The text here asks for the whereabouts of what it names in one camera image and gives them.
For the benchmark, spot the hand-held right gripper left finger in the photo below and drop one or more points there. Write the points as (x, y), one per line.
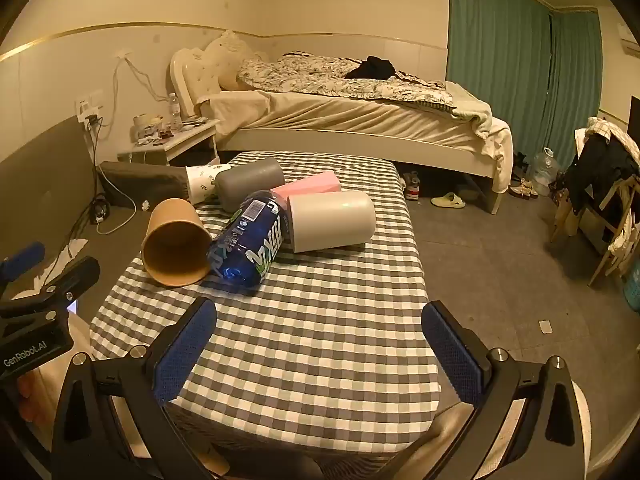
(182, 352)

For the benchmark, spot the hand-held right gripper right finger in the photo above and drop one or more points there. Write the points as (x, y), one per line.
(455, 355)

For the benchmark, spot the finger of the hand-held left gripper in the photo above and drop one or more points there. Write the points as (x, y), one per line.
(70, 280)
(22, 259)

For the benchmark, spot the brown paper cup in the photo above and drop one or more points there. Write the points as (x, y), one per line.
(175, 250)

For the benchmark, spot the white leaf print cup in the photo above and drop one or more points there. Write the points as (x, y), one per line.
(200, 182)

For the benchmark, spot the grey cup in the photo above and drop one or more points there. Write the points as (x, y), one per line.
(250, 182)

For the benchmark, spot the pink cup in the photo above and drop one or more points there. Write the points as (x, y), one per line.
(310, 185)

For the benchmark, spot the person's left hand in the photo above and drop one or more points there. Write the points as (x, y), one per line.
(27, 395)

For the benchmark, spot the black power adapter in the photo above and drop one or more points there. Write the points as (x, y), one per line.
(100, 210)

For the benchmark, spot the white paper scrap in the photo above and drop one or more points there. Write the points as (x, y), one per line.
(546, 326)

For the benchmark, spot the dark grey cushion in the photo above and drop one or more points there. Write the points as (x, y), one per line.
(145, 177)

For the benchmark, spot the blue plastic bottle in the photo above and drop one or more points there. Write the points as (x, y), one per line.
(250, 240)

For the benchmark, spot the grey checked tablecloth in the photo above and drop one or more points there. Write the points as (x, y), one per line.
(310, 320)

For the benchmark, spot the pale green slipper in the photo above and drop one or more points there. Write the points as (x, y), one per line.
(447, 201)

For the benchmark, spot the white mug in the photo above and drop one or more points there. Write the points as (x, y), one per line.
(141, 127)

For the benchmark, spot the white nightstand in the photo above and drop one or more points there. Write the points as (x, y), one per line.
(185, 142)

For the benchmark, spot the beige shoes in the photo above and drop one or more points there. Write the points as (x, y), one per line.
(522, 188)

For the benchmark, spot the blue basket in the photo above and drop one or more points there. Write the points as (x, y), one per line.
(633, 287)

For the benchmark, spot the wooden chair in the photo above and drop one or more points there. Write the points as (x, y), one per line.
(612, 240)

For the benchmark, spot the clear plastic bottle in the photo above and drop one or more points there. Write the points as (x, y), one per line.
(174, 110)

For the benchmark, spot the clear water jug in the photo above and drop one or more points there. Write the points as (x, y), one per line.
(541, 172)

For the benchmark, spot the black jacket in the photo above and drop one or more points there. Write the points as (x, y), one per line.
(600, 170)

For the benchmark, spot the pale green blanket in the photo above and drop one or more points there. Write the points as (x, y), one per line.
(475, 110)

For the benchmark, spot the white bed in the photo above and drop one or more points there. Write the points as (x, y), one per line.
(350, 120)

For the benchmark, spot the white checked shirt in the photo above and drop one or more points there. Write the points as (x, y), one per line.
(600, 130)

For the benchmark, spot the cream pillow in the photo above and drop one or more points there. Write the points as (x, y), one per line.
(225, 55)

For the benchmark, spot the green curtain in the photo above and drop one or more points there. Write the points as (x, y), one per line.
(575, 90)
(500, 60)

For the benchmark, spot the black garment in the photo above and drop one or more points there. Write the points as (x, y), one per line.
(370, 67)

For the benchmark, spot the patterned duvet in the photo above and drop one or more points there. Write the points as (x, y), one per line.
(310, 77)

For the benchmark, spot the white air conditioner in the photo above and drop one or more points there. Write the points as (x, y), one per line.
(630, 37)

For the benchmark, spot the wall socket with plugs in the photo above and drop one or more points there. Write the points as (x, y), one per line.
(90, 109)

